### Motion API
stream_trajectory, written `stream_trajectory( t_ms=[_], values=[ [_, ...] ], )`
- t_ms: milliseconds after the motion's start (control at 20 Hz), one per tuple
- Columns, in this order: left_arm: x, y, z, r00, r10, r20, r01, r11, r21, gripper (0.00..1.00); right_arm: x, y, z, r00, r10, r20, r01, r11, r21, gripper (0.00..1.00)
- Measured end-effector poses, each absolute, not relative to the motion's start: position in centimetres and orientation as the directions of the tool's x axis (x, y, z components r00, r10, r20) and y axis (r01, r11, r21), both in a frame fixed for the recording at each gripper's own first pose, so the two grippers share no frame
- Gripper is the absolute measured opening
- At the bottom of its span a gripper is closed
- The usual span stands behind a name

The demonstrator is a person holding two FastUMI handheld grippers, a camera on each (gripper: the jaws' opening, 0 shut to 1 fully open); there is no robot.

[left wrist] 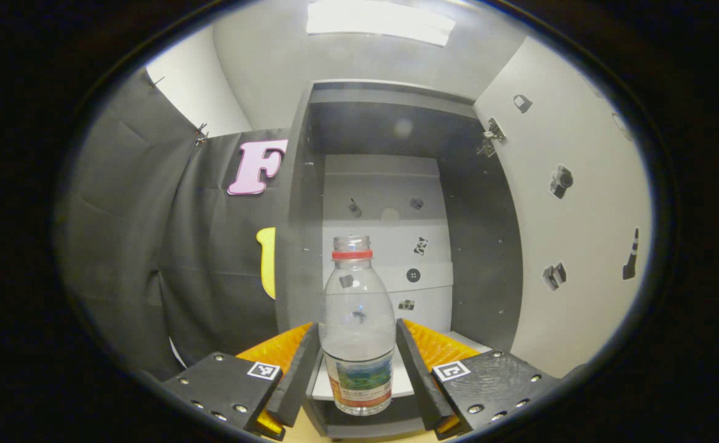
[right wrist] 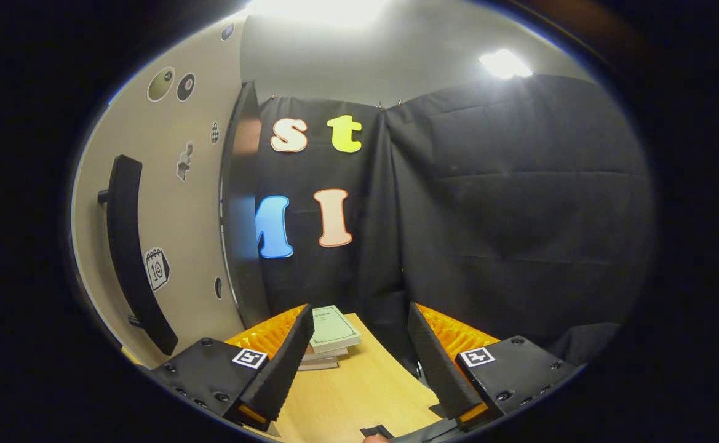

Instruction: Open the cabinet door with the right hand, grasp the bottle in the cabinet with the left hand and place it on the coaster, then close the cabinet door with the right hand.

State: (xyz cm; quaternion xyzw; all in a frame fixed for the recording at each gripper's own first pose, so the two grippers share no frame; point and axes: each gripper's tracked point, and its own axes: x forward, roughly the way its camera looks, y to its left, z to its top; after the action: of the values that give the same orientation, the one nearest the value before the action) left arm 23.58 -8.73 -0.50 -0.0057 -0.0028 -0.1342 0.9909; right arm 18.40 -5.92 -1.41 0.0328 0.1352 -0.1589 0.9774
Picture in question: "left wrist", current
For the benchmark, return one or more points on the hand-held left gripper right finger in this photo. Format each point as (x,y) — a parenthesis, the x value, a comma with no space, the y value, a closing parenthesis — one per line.
(417,369)

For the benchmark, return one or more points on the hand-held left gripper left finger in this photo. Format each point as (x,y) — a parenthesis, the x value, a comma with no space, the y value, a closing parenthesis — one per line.
(297,369)

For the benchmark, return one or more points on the clear plastic bottle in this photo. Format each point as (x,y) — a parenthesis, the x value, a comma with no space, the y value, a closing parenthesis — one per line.
(358,320)

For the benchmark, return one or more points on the grey cabinet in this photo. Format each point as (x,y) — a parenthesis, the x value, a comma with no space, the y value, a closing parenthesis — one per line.
(482,246)

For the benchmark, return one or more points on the metal door hinge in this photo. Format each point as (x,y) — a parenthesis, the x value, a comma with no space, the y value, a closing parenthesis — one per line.
(491,136)

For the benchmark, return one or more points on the black backdrop cloth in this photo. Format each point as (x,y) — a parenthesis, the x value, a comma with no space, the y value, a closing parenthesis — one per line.
(138,246)

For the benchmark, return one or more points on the large ceiling light panel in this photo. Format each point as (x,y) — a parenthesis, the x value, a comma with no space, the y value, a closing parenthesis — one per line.
(381,21)

